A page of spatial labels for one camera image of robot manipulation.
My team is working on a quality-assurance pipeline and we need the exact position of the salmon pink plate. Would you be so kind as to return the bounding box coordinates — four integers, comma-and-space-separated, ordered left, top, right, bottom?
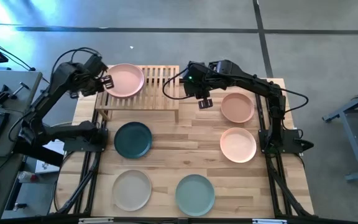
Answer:
104, 63, 145, 99

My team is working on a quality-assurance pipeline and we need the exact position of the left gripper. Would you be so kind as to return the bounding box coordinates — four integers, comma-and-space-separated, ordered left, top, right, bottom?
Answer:
80, 55, 116, 97

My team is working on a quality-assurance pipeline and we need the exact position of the pale peach plate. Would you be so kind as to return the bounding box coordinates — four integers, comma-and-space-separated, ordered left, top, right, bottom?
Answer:
219, 127, 257, 164

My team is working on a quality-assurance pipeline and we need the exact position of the sage green plate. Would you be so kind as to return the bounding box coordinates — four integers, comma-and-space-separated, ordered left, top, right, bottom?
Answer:
175, 174, 216, 217

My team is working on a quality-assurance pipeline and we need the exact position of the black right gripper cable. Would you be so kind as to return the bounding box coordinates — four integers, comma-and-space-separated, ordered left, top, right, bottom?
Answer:
162, 68, 195, 101

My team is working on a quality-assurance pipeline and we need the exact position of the clamp with metal handle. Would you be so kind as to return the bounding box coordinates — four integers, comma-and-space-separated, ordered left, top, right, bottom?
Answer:
10, 81, 30, 100

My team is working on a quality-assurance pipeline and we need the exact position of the black right elbow cable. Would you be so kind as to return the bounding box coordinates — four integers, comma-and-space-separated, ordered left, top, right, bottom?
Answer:
277, 88, 310, 114

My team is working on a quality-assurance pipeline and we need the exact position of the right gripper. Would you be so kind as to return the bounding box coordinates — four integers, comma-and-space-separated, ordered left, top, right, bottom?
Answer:
183, 61, 214, 110

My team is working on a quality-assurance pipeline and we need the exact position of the black diagonal beam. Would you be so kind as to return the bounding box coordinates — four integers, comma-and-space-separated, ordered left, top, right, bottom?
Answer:
12, 136, 65, 167

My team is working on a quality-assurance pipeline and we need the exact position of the terracotta plate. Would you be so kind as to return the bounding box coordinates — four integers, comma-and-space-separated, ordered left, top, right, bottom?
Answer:
220, 91, 255, 124

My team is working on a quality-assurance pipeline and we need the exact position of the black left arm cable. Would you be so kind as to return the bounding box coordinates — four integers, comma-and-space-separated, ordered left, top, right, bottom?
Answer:
50, 46, 102, 82

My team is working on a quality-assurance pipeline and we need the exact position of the dark green plate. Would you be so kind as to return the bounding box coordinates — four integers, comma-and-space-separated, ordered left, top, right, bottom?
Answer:
113, 121, 153, 160

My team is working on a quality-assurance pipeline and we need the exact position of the clear plastic bottle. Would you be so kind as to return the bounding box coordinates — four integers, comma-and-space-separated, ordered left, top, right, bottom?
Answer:
17, 170, 39, 184

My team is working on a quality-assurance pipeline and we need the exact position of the white edge strip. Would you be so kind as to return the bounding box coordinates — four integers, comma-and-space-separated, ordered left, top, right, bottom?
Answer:
78, 217, 114, 224
252, 218, 288, 224

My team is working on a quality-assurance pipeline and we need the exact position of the beige plate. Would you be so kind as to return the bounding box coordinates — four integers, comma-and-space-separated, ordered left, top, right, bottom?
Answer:
111, 169, 152, 212

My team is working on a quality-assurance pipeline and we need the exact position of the white paper box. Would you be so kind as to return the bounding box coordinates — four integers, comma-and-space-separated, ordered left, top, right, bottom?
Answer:
35, 136, 65, 174

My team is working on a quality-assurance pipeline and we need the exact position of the wooden slatted shelf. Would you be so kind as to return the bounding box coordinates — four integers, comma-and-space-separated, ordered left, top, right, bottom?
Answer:
94, 64, 180, 123

